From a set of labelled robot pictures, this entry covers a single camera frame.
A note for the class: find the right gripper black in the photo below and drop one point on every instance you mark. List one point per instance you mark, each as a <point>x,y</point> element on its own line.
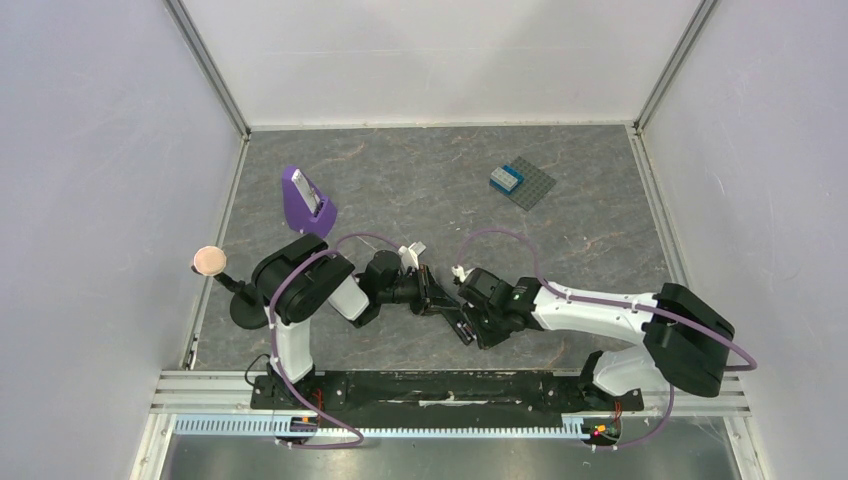
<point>477,302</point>

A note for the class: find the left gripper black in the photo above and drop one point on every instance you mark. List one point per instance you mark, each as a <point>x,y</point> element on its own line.
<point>430,294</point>

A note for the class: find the black remote control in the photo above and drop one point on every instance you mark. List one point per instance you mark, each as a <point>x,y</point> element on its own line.
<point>459,324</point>

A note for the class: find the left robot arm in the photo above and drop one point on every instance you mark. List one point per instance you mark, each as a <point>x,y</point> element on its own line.
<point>289,286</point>

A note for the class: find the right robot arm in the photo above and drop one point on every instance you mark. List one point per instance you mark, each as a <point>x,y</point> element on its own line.
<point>674,337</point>

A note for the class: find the grey lego baseplate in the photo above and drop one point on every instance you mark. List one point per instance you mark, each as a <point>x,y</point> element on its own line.
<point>535,186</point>

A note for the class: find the light grey lego brick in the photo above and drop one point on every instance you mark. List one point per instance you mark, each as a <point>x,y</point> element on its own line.
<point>503,180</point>

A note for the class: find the blue lego brick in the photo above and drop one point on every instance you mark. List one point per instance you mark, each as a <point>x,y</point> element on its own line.
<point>514,173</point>

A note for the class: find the white device in stand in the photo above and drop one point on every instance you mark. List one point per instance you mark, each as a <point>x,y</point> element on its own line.
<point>309,202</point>

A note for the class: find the purple stand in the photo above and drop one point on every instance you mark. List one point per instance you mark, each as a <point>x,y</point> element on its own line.
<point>320,226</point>

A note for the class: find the pink round knob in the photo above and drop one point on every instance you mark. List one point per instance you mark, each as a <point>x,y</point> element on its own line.
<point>209,261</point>

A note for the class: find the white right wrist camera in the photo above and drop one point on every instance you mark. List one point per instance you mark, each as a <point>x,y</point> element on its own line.
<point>459,274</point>

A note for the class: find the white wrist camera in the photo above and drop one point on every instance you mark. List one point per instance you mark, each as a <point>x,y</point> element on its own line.
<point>459,274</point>
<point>410,255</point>

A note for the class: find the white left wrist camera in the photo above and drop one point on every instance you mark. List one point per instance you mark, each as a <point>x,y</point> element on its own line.
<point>410,255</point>

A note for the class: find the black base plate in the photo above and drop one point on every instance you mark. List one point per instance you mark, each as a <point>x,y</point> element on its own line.
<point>452,399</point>

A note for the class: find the white comb cable duct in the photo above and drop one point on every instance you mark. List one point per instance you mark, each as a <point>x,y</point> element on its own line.
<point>287,426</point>

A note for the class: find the aluminium frame rail right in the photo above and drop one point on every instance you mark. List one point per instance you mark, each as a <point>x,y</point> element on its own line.
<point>741,439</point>

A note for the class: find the aluminium frame rail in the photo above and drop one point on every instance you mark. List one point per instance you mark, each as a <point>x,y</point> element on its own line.
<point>741,439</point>
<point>152,451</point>

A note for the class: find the aluminium frame rail left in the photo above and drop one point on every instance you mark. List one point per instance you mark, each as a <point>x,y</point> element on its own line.
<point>152,451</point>

